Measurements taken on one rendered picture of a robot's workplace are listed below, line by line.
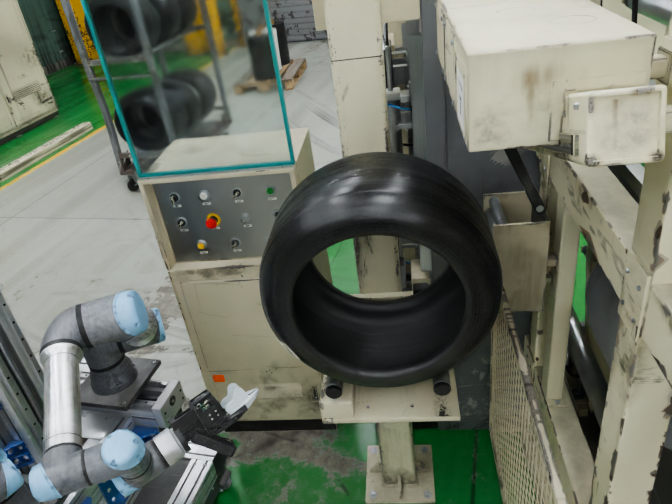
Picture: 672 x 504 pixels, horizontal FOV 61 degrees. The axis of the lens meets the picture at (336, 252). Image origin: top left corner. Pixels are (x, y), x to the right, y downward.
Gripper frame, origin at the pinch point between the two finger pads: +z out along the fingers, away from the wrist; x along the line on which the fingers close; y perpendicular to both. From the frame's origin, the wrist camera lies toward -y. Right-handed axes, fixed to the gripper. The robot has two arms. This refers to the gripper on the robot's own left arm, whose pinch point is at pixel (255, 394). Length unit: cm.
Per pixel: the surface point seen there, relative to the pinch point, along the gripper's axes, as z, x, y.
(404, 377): 31.2, -15.1, -12.6
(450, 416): 39, -14, -31
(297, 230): 22.9, -15.7, 33.7
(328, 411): 15.0, 3.1, -18.1
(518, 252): 78, -15, -4
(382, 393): 30.9, 2.5, -23.8
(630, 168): 108, -33, 6
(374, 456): 40, 66, -87
